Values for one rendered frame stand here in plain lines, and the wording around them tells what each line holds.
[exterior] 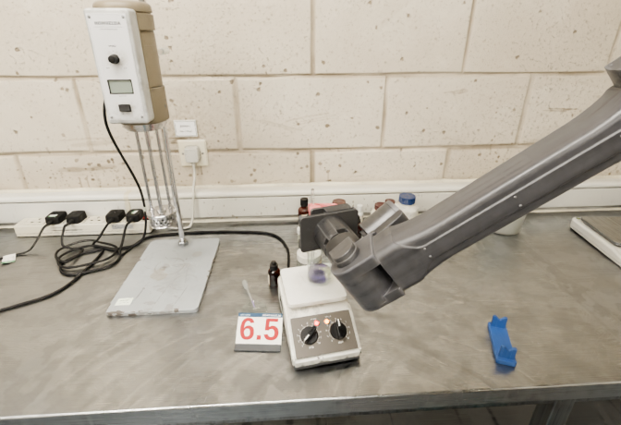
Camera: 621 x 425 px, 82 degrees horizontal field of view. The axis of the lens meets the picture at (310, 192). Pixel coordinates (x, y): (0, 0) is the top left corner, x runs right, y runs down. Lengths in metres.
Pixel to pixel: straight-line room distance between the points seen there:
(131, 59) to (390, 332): 0.72
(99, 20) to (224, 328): 0.62
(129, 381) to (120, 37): 0.61
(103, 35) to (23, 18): 0.53
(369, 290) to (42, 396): 0.60
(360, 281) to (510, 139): 0.98
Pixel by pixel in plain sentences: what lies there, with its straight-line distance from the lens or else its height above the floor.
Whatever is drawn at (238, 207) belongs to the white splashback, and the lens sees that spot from 1.17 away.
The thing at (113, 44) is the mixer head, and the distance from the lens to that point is 0.77.
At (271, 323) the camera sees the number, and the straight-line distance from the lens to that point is 0.77.
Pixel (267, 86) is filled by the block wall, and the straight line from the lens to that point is 1.09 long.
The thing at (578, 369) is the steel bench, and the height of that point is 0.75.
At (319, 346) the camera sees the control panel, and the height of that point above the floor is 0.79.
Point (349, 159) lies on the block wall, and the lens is 1.16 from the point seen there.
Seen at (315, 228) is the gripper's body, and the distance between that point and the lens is 0.59.
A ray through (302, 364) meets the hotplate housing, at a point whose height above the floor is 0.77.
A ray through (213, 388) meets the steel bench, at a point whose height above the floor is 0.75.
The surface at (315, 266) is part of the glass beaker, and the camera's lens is 0.73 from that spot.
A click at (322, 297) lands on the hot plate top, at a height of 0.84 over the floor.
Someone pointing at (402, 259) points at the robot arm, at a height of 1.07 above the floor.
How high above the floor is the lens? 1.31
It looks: 24 degrees down
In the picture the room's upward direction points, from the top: straight up
